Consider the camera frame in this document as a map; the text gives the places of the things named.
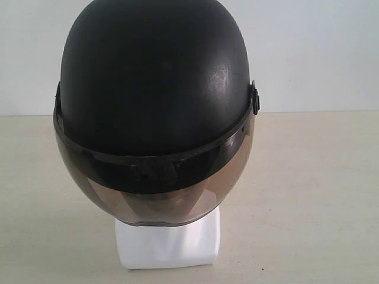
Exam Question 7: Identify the white mannequin head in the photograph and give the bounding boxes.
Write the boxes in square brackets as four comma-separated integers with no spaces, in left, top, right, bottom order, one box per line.
[115,207,221,270]

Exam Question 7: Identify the black helmet with visor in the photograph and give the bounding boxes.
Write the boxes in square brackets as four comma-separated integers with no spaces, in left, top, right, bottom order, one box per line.
[53,1,260,227]

